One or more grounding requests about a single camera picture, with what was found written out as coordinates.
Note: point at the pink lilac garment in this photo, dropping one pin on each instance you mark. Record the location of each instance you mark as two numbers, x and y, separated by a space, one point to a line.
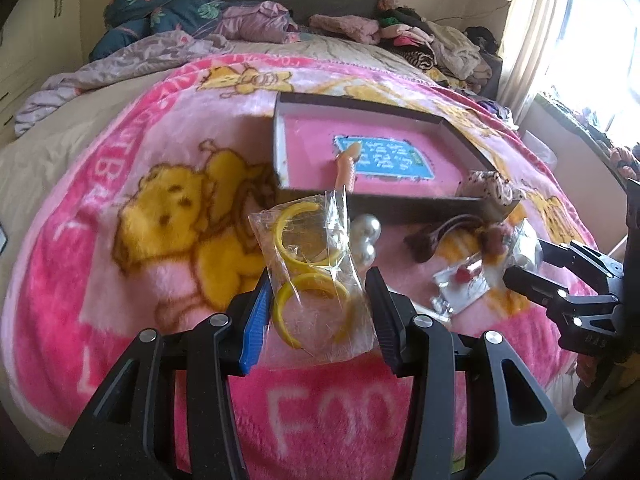
260 22

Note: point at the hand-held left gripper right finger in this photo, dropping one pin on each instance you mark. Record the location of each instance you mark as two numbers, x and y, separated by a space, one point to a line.
385 320

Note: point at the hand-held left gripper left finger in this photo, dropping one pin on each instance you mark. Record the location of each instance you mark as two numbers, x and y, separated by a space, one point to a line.
255 327

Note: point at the patterned fabric scrunchie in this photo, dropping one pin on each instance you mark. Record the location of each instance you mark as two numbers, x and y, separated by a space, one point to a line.
485 185

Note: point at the blue printed card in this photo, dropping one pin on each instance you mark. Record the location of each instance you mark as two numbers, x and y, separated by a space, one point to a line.
390 157

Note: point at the dark blue floral duvet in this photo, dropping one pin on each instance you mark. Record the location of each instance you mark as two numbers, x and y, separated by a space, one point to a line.
165 5

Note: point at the folded pink clothes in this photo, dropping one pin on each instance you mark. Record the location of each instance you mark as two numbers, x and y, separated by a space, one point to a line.
345 25

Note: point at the pile of mixed clothes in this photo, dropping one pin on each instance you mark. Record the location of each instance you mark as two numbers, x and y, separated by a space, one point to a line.
450 45

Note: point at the dark maroon hair clip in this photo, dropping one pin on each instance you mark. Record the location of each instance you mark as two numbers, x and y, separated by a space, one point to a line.
425 245

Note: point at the lilac crumpled sheet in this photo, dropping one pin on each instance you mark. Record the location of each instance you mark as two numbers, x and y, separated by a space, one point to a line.
125 55

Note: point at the large pearl bead jewelry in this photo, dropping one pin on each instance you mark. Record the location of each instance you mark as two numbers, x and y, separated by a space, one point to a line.
365 230

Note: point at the clear packet of red earrings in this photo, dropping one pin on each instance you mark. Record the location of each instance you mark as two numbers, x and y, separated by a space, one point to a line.
465 285

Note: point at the window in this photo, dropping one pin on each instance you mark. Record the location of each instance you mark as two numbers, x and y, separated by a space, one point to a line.
600 35

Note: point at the clear bag of yellow bangles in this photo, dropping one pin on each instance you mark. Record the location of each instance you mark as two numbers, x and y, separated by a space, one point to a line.
310 265

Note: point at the pink printed blanket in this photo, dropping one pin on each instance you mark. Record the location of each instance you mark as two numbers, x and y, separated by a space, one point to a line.
75 285

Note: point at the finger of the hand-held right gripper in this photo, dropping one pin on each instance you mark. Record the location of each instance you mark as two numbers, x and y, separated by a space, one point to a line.
570 255
530 282

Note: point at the cream wardrobe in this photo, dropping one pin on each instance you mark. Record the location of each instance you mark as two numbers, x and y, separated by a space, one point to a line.
30 35

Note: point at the clear packet with brown beads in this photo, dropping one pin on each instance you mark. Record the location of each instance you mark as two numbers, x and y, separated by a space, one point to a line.
525 255

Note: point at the peach hair clip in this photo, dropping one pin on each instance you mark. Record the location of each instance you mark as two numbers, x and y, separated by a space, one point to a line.
347 170

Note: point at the cardboard box with pink lining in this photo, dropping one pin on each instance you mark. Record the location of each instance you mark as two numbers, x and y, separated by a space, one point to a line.
310 150

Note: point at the cream curtain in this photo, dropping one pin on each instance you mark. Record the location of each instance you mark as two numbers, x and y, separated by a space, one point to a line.
530 35

